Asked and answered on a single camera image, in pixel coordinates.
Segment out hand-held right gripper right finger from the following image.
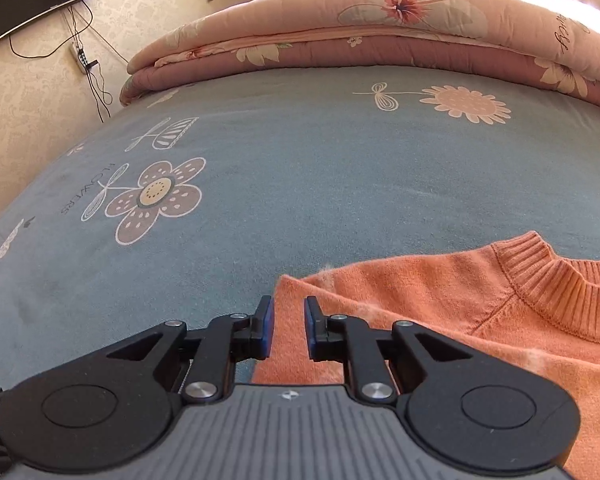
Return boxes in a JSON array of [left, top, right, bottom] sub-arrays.
[[304, 296, 473, 405]]

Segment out orange knit sweater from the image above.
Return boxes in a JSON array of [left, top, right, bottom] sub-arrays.
[[252, 230, 600, 480]]

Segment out black power cables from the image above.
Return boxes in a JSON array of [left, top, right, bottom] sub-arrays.
[[7, 2, 113, 123]]

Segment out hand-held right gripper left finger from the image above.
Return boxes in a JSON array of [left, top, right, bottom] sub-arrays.
[[105, 295, 273, 405]]

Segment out pink floral quilt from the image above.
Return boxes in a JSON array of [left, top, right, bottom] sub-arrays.
[[119, 0, 600, 117]]

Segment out blue floral bed sheet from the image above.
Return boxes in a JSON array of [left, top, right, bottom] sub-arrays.
[[0, 62, 600, 401]]

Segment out white power strip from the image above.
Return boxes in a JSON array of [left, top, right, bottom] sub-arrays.
[[69, 41, 92, 75]]

